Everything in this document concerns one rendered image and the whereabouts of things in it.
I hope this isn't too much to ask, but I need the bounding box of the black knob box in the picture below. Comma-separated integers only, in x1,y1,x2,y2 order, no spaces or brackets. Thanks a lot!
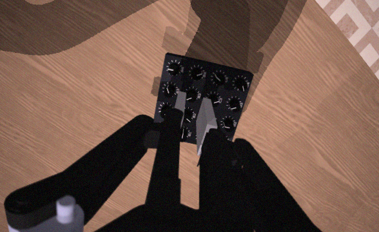
154,52,254,144

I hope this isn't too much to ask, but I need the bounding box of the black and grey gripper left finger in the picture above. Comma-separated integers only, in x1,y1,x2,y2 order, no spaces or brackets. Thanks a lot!
4,91,186,232

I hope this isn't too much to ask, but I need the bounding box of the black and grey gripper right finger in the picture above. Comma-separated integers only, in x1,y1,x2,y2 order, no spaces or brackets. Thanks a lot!
196,97,322,232

